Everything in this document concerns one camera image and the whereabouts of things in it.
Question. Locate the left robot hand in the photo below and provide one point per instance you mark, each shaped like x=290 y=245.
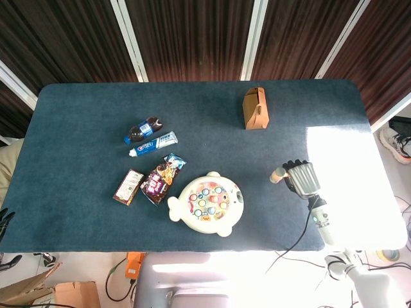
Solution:
x=4 y=218

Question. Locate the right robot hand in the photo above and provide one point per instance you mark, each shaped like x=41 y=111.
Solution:
x=305 y=179

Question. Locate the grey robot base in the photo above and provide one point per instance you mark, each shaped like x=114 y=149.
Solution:
x=180 y=282

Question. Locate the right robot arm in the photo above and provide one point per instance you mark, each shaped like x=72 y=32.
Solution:
x=326 y=227

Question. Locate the white seal whack-a-mole toy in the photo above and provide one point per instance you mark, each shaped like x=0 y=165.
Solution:
x=205 y=224

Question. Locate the black and white shoe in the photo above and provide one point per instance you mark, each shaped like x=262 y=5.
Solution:
x=48 y=259

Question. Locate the flattened cardboard sheet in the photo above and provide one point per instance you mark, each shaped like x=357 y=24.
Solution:
x=25 y=288

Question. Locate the brown paper gable box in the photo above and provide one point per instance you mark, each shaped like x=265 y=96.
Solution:
x=255 y=109

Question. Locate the blue felt table mat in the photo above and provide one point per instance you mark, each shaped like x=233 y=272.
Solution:
x=80 y=160

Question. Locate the white and orange sneaker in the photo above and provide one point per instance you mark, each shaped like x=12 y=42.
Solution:
x=396 y=146

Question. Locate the brown cardboard box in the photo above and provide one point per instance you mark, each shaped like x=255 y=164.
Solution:
x=77 y=295

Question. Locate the yellow tape roll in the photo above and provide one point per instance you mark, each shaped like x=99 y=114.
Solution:
x=388 y=255

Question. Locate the red and yellow carton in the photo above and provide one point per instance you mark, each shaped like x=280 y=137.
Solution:
x=127 y=187

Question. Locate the orange device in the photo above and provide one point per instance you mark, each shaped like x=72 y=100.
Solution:
x=134 y=266

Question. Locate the dark ribbed partition panel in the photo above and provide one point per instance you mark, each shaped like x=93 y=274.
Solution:
x=192 y=38
x=385 y=54
x=57 y=38
x=298 y=35

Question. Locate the dark snack bag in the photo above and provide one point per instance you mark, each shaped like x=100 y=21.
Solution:
x=159 y=183

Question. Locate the blue toothpaste tube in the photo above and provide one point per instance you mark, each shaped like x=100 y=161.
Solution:
x=151 y=146

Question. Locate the cola bottle blue label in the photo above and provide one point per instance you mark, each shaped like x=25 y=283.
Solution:
x=143 y=130

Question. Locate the white partition post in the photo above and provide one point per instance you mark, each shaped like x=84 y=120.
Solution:
x=17 y=85
x=340 y=40
x=130 y=41
x=253 y=40
x=391 y=112

